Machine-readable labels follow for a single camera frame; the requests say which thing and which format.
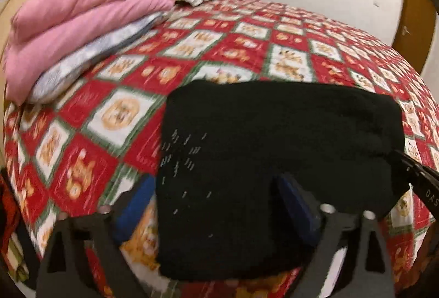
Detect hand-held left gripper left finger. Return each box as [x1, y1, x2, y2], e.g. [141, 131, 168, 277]
[36, 174, 158, 298]

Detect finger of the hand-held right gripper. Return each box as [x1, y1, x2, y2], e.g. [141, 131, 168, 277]
[391, 150, 439, 210]

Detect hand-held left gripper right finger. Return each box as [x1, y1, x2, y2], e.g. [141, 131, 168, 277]
[276, 174, 398, 298]

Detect black pants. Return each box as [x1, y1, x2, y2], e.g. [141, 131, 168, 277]
[156, 80, 412, 281]

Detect red checkered printed blanket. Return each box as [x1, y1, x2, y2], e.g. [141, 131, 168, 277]
[3, 0, 439, 298]

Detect striped colourful cloth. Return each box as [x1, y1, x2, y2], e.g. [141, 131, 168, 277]
[0, 174, 33, 285]

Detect grey white pillow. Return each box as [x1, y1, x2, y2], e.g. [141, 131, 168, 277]
[27, 10, 172, 104]

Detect brown wooden door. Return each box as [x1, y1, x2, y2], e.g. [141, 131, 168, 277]
[391, 0, 439, 74]

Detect pink folded blanket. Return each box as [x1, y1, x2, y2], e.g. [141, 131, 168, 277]
[2, 0, 175, 104]

